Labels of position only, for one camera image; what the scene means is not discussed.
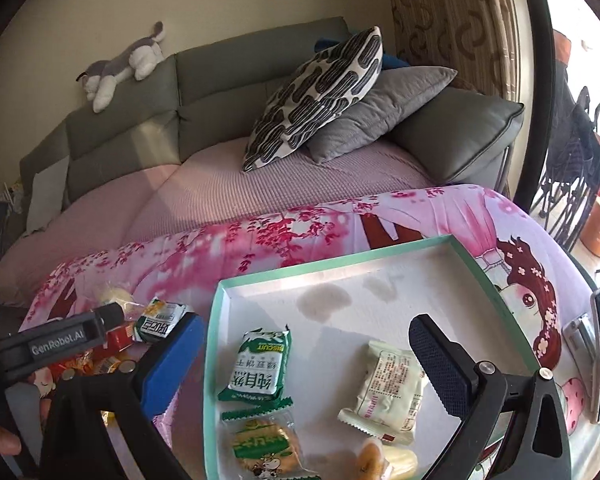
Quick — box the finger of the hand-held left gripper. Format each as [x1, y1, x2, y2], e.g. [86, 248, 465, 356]
[97, 302, 126, 328]

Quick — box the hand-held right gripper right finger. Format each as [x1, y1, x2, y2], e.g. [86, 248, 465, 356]
[409, 314, 573, 480]

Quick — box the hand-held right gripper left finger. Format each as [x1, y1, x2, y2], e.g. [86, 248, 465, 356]
[40, 312, 208, 480]

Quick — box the small dark red packet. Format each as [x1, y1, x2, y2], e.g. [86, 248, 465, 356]
[106, 323, 138, 353]

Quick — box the red white cartoon packet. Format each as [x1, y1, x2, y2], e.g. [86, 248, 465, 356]
[47, 352, 141, 383]

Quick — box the teal-rimmed white tray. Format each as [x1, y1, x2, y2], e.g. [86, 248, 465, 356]
[202, 234, 541, 480]

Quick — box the person's left hand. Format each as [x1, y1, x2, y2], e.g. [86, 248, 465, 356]
[0, 412, 23, 458]

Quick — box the clear round bun packet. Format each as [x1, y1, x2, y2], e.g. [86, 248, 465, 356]
[92, 282, 136, 311]

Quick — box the green white drink-print packet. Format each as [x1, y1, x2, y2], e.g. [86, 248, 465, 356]
[132, 296, 188, 343]

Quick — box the white snack packet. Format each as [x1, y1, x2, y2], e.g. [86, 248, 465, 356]
[337, 340, 426, 446]

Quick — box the green white biscuit packet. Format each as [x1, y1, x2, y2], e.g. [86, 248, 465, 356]
[217, 327, 293, 402]

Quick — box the yellow bread packet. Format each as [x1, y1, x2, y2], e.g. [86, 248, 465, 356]
[355, 437, 420, 480]

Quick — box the clear packet with green print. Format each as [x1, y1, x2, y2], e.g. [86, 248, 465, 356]
[221, 397, 321, 480]

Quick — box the white paper sheet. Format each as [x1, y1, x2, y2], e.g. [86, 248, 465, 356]
[25, 155, 71, 233]

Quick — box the silver device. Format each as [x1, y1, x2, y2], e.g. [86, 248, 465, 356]
[562, 312, 593, 361]

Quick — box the pink sofa cover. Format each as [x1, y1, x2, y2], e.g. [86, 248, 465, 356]
[0, 136, 433, 308]

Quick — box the pink printed blanket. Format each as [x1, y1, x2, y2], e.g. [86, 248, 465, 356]
[19, 185, 598, 480]

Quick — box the black folding chair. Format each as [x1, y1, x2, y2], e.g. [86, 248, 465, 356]
[530, 85, 600, 253]

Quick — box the grey white plush dog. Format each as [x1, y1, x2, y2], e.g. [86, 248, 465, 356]
[76, 21, 167, 113]

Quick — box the grey-green sofa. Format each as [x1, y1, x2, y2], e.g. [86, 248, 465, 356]
[19, 16, 526, 211]

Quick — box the grey pillow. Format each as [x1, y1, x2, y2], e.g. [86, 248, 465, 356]
[305, 66, 458, 164]

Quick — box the black white patterned pillow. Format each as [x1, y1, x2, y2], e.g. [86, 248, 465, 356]
[241, 26, 384, 173]

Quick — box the beige patterned curtain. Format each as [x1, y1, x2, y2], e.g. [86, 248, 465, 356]
[382, 0, 526, 106]

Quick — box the black door frame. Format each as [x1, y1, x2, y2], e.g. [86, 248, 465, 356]
[510, 0, 556, 201]

